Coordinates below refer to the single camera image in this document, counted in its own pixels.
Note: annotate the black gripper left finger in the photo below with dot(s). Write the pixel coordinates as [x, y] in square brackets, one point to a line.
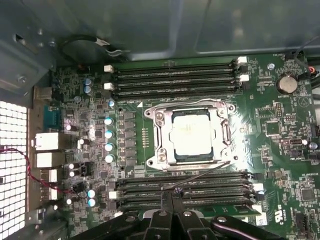
[112, 230]

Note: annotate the metal locking lever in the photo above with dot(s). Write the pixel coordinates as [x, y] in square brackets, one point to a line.
[200, 173]
[185, 102]

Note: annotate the green motherboard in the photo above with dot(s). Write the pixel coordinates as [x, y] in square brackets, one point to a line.
[260, 100]

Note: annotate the silver CPU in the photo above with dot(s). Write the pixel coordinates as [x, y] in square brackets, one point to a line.
[191, 136]

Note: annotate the black PC case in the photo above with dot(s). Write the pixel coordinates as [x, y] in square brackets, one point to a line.
[125, 25]

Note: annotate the CPU socket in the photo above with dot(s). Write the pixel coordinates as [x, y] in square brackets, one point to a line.
[152, 163]

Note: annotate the round coin battery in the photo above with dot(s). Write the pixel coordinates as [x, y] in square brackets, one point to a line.
[287, 83]

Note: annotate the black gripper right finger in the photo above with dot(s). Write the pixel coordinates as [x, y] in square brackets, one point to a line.
[237, 230]

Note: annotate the metal socket cover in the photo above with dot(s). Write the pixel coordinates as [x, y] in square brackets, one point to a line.
[165, 130]

